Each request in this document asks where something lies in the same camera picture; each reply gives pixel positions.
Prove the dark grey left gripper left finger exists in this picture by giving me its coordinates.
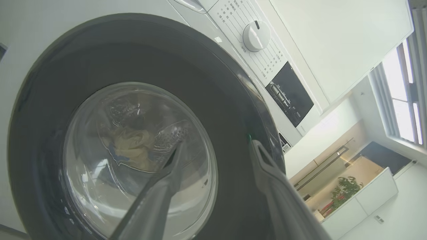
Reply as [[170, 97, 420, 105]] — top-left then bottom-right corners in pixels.
[[109, 139, 188, 240]]

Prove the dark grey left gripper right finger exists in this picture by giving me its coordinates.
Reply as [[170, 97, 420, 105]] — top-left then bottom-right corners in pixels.
[[249, 139, 331, 240]]

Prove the pale yellow bear print garment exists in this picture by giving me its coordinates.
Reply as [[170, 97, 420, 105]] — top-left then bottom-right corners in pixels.
[[102, 128, 158, 172]]

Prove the glass washing machine door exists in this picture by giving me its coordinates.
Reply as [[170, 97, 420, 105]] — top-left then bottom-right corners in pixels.
[[7, 13, 287, 240]]

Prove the white front-load washing machine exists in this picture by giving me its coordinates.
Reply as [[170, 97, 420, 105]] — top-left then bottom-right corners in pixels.
[[0, 0, 331, 240]]

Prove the green potted plant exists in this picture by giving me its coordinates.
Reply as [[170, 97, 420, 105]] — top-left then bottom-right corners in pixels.
[[330, 176, 364, 211]]

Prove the white low cabinet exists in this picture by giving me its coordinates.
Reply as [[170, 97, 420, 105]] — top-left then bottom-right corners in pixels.
[[320, 167, 399, 240]]

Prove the white round control knob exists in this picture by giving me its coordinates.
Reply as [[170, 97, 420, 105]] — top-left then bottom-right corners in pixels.
[[243, 20, 272, 52]]

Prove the bright window with frame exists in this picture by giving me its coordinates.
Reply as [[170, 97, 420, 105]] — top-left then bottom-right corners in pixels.
[[368, 7, 427, 158]]

